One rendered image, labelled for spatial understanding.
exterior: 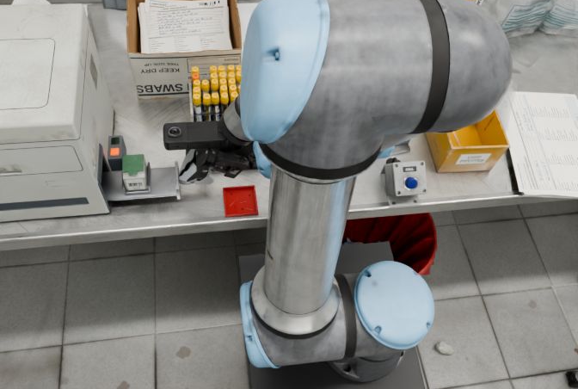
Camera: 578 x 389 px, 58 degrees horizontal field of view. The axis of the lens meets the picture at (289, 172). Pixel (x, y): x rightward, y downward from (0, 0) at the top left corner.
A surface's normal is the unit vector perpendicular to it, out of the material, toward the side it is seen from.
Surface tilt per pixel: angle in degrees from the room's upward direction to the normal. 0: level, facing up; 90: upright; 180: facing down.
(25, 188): 90
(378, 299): 8
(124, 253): 0
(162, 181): 0
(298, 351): 78
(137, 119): 0
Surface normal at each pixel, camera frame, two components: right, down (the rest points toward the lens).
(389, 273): 0.23, -0.48
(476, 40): 0.38, -0.16
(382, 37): 0.14, -0.15
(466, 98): 0.34, 0.59
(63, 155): 0.14, 0.84
